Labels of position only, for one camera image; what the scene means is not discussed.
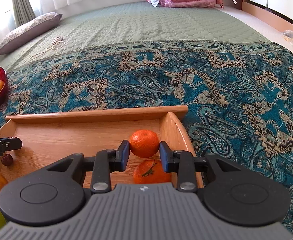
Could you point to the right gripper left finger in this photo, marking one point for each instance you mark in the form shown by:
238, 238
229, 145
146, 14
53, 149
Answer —
106, 162

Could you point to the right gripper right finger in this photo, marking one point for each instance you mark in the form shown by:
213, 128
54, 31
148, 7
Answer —
180, 162

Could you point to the red date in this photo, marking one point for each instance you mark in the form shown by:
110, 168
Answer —
7, 160

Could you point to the small tangerine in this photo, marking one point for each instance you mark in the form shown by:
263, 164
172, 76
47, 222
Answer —
150, 172
144, 143

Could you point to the wooden serving tray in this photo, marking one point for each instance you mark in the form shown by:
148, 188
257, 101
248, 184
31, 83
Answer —
50, 137

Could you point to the blue paisley blanket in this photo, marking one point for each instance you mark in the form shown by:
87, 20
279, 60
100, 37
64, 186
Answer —
239, 96

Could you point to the floral grey pillow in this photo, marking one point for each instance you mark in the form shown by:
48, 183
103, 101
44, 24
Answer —
28, 31

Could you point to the left green curtain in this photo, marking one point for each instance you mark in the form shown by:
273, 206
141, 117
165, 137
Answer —
23, 12

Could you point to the green quilted mat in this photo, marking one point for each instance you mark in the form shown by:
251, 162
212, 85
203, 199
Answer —
133, 22

